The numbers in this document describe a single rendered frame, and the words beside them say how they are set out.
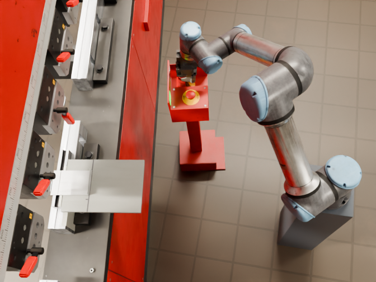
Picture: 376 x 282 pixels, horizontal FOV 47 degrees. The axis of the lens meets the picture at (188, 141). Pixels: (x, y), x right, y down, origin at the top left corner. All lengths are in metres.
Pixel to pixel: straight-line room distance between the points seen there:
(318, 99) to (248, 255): 1.02
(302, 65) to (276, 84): 0.10
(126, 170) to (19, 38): 0.55
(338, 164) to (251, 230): 1.03
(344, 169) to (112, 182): 0.75
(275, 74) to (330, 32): 1.81
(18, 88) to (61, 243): 0.64
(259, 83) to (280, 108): 0.09
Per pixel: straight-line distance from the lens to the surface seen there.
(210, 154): 2.39
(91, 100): 1.75
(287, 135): 1.28
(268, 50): 1.38
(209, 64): 1.52
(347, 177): 1.47
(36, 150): 1.23
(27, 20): 1.22
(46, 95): 1.30
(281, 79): 1.21
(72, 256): 1.57
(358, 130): 2.69
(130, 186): 1.44
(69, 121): 1.37
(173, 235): 2.41
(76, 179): 1.49
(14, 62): 1.14
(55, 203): 1.51
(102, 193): 1.46
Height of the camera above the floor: 2.35
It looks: 67 degrees down
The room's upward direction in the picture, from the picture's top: 10 degrees counter-clockwise
